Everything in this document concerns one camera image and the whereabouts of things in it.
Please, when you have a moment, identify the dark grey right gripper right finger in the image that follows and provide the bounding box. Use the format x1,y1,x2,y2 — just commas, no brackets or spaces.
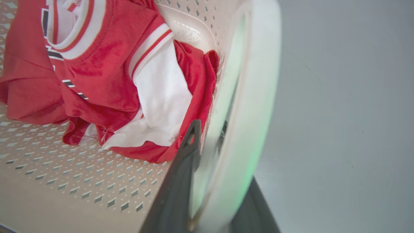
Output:
229,177,281,233

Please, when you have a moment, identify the red and white jersey shirt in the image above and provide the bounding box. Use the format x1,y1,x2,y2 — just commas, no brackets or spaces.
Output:
0,0,220,164

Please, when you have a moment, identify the white perforated plastic laundry basket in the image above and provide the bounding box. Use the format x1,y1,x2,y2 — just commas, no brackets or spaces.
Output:
0,0,282,233

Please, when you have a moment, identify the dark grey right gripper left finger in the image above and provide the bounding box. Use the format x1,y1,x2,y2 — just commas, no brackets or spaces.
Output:
139,119,202,233

